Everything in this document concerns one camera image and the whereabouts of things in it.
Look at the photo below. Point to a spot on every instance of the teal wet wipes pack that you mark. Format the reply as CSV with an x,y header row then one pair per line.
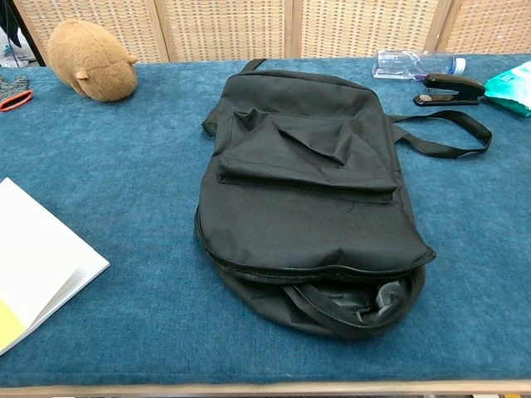
x,y
512,91

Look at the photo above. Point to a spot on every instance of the blue carpet table cover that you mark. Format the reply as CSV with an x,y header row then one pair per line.
x,y
137,166

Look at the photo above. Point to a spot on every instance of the white and yellow book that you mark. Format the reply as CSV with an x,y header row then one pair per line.
x,y
37,248

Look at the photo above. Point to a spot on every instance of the grey knit glove orange cuff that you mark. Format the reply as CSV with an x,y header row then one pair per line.
x,y
14,93

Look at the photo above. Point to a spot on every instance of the clear plastic water bottle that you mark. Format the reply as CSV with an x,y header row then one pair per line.
x,y
406,64

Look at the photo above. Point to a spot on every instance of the woven rattan folding screen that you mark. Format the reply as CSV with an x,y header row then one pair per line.
x,y
232,29

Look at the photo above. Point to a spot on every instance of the brown plush capybara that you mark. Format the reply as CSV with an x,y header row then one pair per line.
x,y
95,58

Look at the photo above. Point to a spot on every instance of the black bag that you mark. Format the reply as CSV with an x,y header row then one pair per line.
x,y
307,215

